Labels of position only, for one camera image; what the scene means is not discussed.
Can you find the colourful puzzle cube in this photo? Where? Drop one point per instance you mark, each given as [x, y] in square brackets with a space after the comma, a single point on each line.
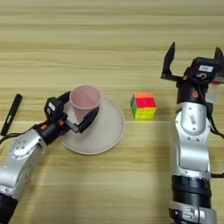
[144, 105]

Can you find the white round plate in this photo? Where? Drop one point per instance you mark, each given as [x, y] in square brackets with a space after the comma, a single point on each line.
[108, 131]

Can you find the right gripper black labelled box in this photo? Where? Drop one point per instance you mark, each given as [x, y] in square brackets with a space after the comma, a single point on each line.
[204, 68]

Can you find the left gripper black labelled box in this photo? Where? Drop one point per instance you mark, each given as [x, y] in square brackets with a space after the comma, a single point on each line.
[54, 108]

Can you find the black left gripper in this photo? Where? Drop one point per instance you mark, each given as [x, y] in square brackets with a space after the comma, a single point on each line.
[51, 132]

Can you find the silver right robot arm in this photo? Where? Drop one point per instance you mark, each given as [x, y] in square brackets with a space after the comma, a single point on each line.
[189, 145]

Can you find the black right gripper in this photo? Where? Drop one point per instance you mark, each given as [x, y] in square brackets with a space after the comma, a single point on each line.
[189, 90]

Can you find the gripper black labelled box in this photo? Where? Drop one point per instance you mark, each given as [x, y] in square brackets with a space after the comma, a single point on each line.
[54, 108]
[204, 68]

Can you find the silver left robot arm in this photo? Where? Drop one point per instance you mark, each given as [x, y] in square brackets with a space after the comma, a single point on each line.
[20, 157]

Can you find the pink plastic cup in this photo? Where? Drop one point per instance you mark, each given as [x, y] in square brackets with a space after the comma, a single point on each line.
[84, 102]

